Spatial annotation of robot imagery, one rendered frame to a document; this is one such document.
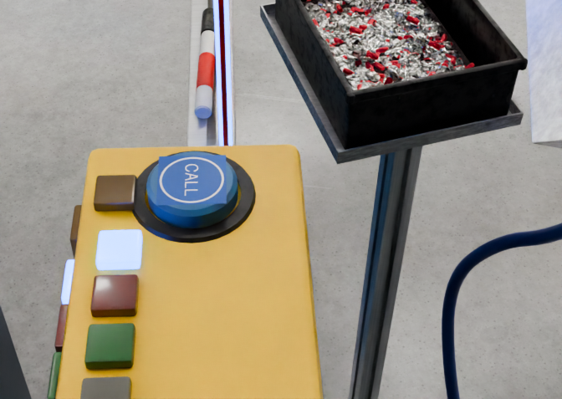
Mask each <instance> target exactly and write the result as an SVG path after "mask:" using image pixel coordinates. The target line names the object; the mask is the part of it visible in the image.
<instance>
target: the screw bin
mask: <svg viewBox="0 0 562 399"><path fill-rule="evenodd" d="M306 1H307V0H275V19H276V21H277V23H278V25H279V27H280V28H281V30H282V32H283V34H284V37H285V38H286V40H287V41H288V43H289V46H290V48H291V49H292V51H293V53H294V55H295V57H296V59H297V60H298V62H299V65H300V67H301V69H302V70H303V71H304V74H305V76H306V78H307V80H308V81H309V83H310V85H311V87H312V89H313V91H314V93H315V95H316V97H317V98H318V100H319V102H320V104H321V106H322V108H323V110H324V112H325V114H326V115H327V117H328V119H329V121H330V124H331V125H332V126H333V128H334V130H335V133H336V135H337V136H338V138H339V139H340V142H341V144H342V146H343V147H344V149H345V150H347V149H351V148H355V147H359V146H366V145H370V144H375V143H378V142H382V141H389V140H394V139H398V138H402V137H406V136H413V135H417V134H421V133H425V132H429V131H434V130H440V129H445V128H449V127H453V126H457V125H464V124H468V123H473V122H476V121H480V120H487V119H492V118H496V117H499V116H504V115H507V114H508V109H509V106H510V102H511V99H512V95H513V90H514V86H515V83H516V79H517V76H518V72H519V70H525V69H526V68H527V65H528V60H527V59H526V58H525V57H524V56H523V55H522V54H521V53H520V52H519V50H518V49H517V48H516V46H515V45H514V44H513V43H512V41H511V40H510V39H509V38H508V36H507V35H506V34H505V32H504V31H503V30H502V29H501V28H500V27H499V26H498V24H497V23H496V22H495V20H494V19H493V18H492V16H491V15H490V14H489V13H488V11H487V10H486V9H485V8H484V6H483V5H482V4H481V3H480V2H479V1H478V0H425V1H426V3H427V4H428V6H429V7H430V8H431V10H432V11H433V12H434V13H435V15H436V16H437V18H438V19H439V20H440V22H441V23H442V25H443V26H444V28H445V29H446V30H447V31H448V33H449V34H450V35H451V37H452V38H453V40H454V41H455V43H456V44H457V46H458V47H459V48H460V49H461V50H462V52H463V53H464V55H465V56H466V57H467V59H468V60H469V62H470V63H474V64H475V66H474V67H472V68H467V69H460V70H455V71H451V72H446V73H442V74H434V75H429V76H425V77H421V78H416V79H409V80H404V81H400V82H395V83H390V84H383V85H378V86H374V87H370V88H365V89H361V90H353V89H352V88H351V87H350V85H349V83H348V81H347V79H346V78H345V76H344V74H343V73H342V71H341V69H340V67H339V65H338V64H337V62H336V61H335V58H334V57H333V55H332V53H331V52H330V50H329V48H328V46H327V45H326V43H325V41H324V40H323V38H322V36H321V34H320V33H319V30H318V29H317V28H316V26H315V24H314V22H313V20H312V18H311V17H310V16H309V13H308V12H307V10H306V8H305V6H304V5H303V3H302V2H306ZM311 1H312V0H311Z"/></svg>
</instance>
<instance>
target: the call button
mask: <svg viewBox="0 0 562 399"><path fill-rule="evenodd" d="M146 188H147V196H148V202H149V205H150V209H151V210H152V212H153V213H154V214H155V215H156V217H157V218H159V219H160V220H161V221H162V222H164V223H166V224H168V225H171V226H173V227H177V228H204V227H207V226H211V225H213V224H215V223H219V222H221V221H222V220H223V219H224V218H226V217H227V216H228V215H229V214H230V213H231V212H232V210H233V209H234V208H235V206H236V204H237V201H238V179H237V175H236V173H235V171H234V170H233V168H232V167H231V166H230V165H229V164H228V163H227V162H226V155H212V154H209V153H205V152H200V151H189V152H183V153H179V154H176V155H174V156H159V163H158V164H157V165H156V166H155V167H154V168H153V170H152V171H151V173H150V175H149V176H148V179H147V183H146Z"/></svg>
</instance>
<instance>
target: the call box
mask: <svg viewBox="0 0 562 399"><path fill-rule="evenodd" d="M189 151H200V152H205V153H209V154H212V155H226V162H227V163H228V164H229V165H230V166H231V167H232V168H233V170H234V171H235V173H236V175H237V179H238V201H237V204H236V206H235V208H234V209H233V210H232V212H231V213H230V214H229V215H228V216H227V217H226V218H224V219H223V220H222V221H221V222H219V223H215V224H213V225H211V226H207V227H204V228H177V227H173V226H171V225H168V224H166V223H164V222H162V221H161V220H160V219H159V218H157V217H156V215H155V214H154V213H153V212H152V210H151V209H150V205H149V202H148V196H147V188H146V183H147V179H148V176H149V175H150V173H151V171H152V170H153V168H154V167H155V166H156V165H157V164H158V163H159V156H174V155H176V154H179V153H183V152H189ZM108 175H135V176H136V177H137V190H136V200H135V208H134V209H133V211H106V212H97V211H95V209H94V196H95V183H96V178H97V176H108ZM110 230H140V231H141V233H142V249H141V261H140V267H139V268H138V269H110V270H99V269H97V266H96V254H97V247H98V240H99V234H100V231H110ZM116 274H137V276H138V278H139V282H140V283H139V295H138V307H137V314H136V315H135V316H124V317H96V318H95V317H93V316H92V314H91V311H90V306H91V298H92V290H93V283H94V278H95V276H96V275H116ZM119 323H132V324H134V325H135V354H134V365H133V366H132V367H131V368H120V369H96V370H89V369H87V368H86V366H85V363H84V357H85V349H86V341H87V334H88V328H89V325H92V324H119ZM116 376H128V377H129V378H130V379H131V383H132V390H131V399H323V390H322V381H321V372H320V363H319V346H318V337H317V328H316V319H315V310H314V293H313V284H312V275H311V266H310V257H309V240H308V231H307V222H306V213H305V205H304V187H303V178H302V169H301V160H300V154H299V151H298V150H297V148H296V146H292V145H253V146H178V147H140V148H102V149H96V150H93V151H92V152H91V153H90V155H89V159H88V164H87V171H86V177H85V183H84V195H83V201H82V207H81V214H80V220H79V231H78V238H77V244H76V250H75V257H74V268H73V275H72V281H71V287H70V294H69V305H68V312H67V318H66V324H65V331H64V342H63V349H62V355H61V361H60V368H59V379H58V385H57V391H56V397H55V399H80V393H81V385H82V381H83V379H84V378H90V377H116Z"/></svg>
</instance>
